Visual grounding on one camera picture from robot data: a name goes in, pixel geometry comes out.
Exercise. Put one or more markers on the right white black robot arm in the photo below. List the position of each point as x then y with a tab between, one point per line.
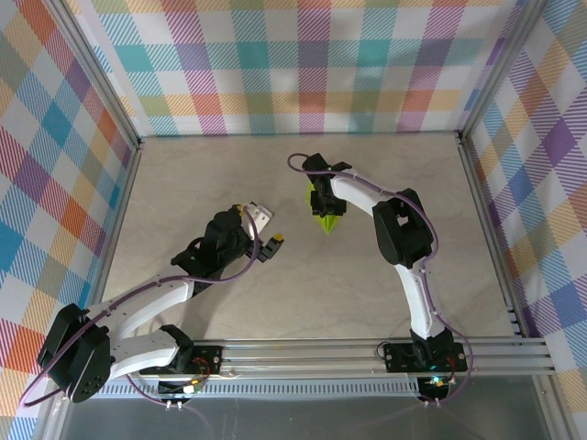
422	302

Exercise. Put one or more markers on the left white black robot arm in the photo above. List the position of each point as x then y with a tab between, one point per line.
147	298

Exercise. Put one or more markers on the aluminium frame crossbar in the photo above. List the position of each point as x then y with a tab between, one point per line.
298	359

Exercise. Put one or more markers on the aluminium table side rail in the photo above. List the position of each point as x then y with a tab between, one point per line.
114	238
488	220

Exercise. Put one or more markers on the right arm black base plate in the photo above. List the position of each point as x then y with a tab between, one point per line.
399	359

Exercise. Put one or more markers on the grey metal sheet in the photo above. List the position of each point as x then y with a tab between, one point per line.
298	419

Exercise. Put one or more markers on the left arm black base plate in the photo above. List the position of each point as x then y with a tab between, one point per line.
206	350

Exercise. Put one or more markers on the aluminium frame post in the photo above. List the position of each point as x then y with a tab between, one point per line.
98	73
501	69

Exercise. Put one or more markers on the yellow-green paper sheet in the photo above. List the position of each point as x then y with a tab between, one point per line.
328	224

